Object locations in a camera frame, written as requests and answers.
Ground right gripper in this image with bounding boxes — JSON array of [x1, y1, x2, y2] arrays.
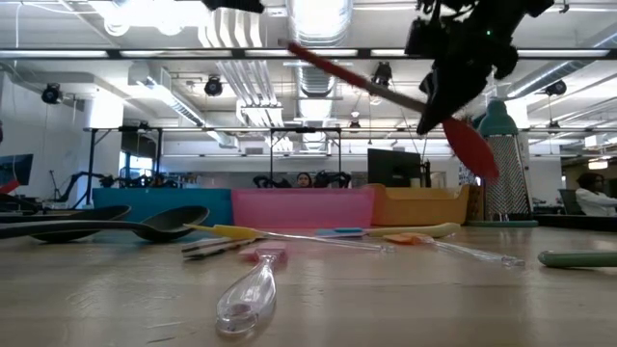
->
[[416, 9, 520, 136]]

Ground red spatula wooden handle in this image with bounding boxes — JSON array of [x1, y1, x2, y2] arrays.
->
[[286, 40, 500, 181]]

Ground clear spoon orange handle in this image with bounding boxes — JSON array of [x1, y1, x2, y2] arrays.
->
[[383, 232, 526, 269]]

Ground blue silicone spatula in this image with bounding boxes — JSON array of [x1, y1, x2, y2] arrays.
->
[[315, 227, 368, 239]]

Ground green handled utensil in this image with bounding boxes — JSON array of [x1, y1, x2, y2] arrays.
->
[[537, 250, 617, 269]]

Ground black plastic spoon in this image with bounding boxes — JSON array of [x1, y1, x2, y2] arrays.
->
[[0, 204, 132, 244], [0, 205, 211, 244]]

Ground yellow spatula clear handle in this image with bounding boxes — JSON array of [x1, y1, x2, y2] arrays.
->
[[184, 223, 395, 254]]

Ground black ceiling track light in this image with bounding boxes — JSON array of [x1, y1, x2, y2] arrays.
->
[[369, 61, 393, 89], [203, 75, 225, 97], [40, 82, 64, 105], [544, 79, 569, 97]]

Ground black monitor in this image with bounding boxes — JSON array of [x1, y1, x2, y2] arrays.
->
[[366, 147, 423, 189]]

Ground brown perforated box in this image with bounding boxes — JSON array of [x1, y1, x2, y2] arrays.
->
[[467, 184, 486, 224]]

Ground orange plastic bin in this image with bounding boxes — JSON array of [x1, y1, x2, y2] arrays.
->
[[363, 182, 471, 227]]

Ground office chair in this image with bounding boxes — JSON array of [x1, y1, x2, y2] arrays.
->
[[557, 188, 585, 216]]

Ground pink plastic bin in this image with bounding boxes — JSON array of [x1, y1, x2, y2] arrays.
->
[[230, 187, 376, 230]]

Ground blue plastic bin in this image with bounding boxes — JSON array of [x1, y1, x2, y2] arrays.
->
[[92, 186, 235, 229]]

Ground small monitor blue screen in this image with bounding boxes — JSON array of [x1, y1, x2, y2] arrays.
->
[[0, 153, 35, 187]]

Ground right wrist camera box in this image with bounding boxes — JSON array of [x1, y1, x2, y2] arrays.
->
[[404, 16, 435, 58]]

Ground silver ventilation duct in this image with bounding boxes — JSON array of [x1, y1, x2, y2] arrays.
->
[[287, 0, 354, 151]]

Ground teal handled box grater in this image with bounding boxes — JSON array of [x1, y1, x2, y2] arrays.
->
[[466, 98, 540, 228]]

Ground black frame beam with lights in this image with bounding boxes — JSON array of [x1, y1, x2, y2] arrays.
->
[[0, 46, 617, 61]]

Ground black frame stand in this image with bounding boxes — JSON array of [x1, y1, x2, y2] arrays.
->
[[268, 126, 343, 190], [82, 125, 166, 209]]

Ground black frame rail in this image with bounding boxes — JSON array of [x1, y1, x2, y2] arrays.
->
[[532, 213, 617, 233], [0, 209, 96, 225]]

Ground clear plastic spoon pink handle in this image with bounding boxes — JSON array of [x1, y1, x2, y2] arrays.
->
[[214, 241, 289, 337]]

